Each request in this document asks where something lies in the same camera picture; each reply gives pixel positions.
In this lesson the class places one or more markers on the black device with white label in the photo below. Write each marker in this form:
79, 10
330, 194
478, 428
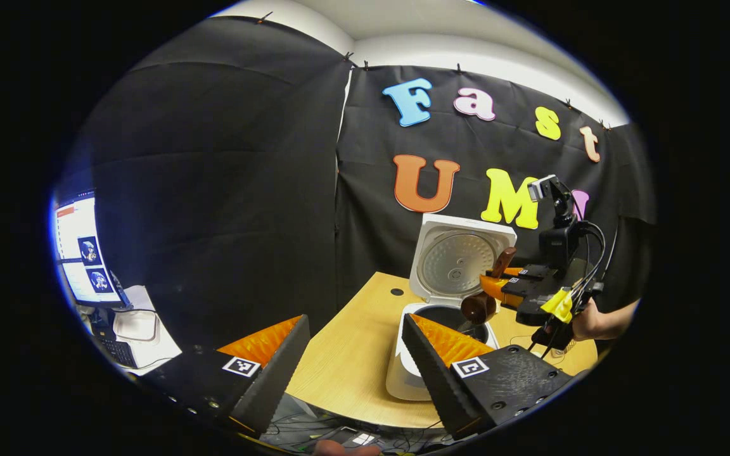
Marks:
346, 437

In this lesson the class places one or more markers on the white rice cooker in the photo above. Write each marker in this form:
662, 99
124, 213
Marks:
460, 253

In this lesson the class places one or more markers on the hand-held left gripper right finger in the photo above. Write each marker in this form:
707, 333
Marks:
438, 386

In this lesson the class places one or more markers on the black keyboard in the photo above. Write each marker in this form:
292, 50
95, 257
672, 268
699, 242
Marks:
118, 353

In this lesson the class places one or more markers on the brown wooden spoon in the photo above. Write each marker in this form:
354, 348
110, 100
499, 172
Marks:
479, 307

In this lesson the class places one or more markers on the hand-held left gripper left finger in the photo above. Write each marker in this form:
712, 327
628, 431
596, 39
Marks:
279, 380

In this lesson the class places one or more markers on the computer monitor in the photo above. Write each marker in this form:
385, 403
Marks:
86, 253

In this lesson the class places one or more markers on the white desk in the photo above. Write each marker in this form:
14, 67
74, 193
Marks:
162, 345

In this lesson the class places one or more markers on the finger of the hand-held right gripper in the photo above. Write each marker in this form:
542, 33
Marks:
533, 272
498, 288

